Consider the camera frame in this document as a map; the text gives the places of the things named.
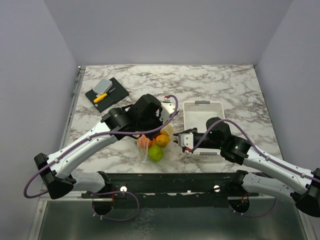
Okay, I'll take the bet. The purple cable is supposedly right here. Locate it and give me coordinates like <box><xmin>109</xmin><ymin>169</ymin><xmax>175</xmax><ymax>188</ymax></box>
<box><xmin>183</xmin><ymin>119</ymin><xmax>320</xmax><ymax>218</ymax></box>
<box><xmin>23</xmin><ymin>94</ymin><xmax>180</xmax><ymax>222</ymax></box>

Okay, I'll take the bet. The white plastic basket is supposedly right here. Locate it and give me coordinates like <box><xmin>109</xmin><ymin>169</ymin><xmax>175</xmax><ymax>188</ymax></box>
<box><xmin>183</xmin><ymin>101</ymin><xmax>225</xmax><ymax>156</ymax></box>

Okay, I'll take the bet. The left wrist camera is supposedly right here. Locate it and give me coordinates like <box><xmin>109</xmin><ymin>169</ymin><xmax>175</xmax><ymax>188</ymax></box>
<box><xmin>159</xmin><ymin>101</ymin><xmax>176</xmax><ymax>123</ymax></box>

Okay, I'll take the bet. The green pear toy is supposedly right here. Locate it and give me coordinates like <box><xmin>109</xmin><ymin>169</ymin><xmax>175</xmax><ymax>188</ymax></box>
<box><xmin>148</xmin><ymin>145</ymin><xmax>164</xmax><ymax>162</ymax></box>

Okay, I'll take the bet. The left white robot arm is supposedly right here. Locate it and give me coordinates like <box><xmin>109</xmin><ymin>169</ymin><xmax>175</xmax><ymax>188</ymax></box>
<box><xmin>34</xmin><ymin>93</ymin><xmax>163</xmax><ymax>200</ymax></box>

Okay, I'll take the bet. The aluminium rail frame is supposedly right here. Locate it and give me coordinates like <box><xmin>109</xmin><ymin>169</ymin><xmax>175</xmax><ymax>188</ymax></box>
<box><xmin>28</xmin><ymin>66</ymin><xmax>86</xmax><ymax>240</ymax></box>

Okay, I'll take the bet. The clear zip top bag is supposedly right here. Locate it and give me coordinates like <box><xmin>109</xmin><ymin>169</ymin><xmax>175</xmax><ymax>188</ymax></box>
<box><xmin>136</xmin><ymin>123</ymin><xmax>174</xmax><ymax>168</ymax></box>

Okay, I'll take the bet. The orange fruit toy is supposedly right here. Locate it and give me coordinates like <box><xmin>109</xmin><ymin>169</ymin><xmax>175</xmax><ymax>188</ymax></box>
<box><xmin>137</xmin><ymin>135</ymin><xmax>153</xmax><ymax>149</ymax></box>

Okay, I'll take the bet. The yellow lemon toy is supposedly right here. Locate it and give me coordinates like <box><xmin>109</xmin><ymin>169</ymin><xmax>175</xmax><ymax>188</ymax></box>
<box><xmin>160</xmin><ymin>124</ymin><xmax>173</xmax><ymax>136</ymax></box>

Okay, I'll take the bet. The yellow orange mango toy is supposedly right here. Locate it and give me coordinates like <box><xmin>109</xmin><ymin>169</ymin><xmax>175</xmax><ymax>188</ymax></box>
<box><xmin>155</xmin><ymin>134</ymin><xmax>171</xmax><ymax>148</ymax></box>

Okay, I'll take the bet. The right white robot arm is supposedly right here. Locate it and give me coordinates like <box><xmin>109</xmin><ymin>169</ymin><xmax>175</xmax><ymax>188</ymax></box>
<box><xmin>174</xmin><ymin>117</ymin><xmax>320</xmax><ymax>218</ymax></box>

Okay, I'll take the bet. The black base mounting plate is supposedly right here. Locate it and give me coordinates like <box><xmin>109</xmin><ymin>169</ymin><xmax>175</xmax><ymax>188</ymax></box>
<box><xmin>74</xmin><ymin>169</ymin><xmax>261</xmax><ymax>208</ymax></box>

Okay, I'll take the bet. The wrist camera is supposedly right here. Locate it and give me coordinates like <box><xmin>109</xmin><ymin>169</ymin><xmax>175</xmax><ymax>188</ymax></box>
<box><xmin>177</xmin><ymin>133</ymin><xmax>194</xmax><ymax>154</ymax></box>
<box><xmin>159</xmin><ymin>101</ymin><xmax>176</xmax><ymax>123</ymax></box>

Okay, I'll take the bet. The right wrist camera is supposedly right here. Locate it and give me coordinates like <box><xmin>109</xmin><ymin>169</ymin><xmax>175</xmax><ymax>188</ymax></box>
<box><xmin>177</xmin><ymin>133</ymin><xmax>194</xmax><ymax>154</ymax></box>

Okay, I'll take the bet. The red apple toy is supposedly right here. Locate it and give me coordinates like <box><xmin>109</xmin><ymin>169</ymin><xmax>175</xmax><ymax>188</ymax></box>
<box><xmin>152</xmin><ymin>133</ymin><xmax>161</xmax><ymax>139</ymax></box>

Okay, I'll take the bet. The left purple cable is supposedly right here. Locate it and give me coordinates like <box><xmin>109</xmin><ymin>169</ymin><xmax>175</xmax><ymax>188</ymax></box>
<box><xmin>23</xmin><ymin>94</ymin><xmax>180</xmax><ymax>222</ymax></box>

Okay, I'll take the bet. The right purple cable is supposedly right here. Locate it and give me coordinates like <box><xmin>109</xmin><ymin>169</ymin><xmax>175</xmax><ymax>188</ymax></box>
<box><xmin>183</xmin><ymin>119</ymin><xmax>320</xmax><ymax>218</ymax></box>

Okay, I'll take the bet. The grey plastic box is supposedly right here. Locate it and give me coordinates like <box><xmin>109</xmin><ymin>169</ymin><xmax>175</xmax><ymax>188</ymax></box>
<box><xmin>92</xmin><ymin>78</ymin><xmax>113</xmax><ymax>95</ymax></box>

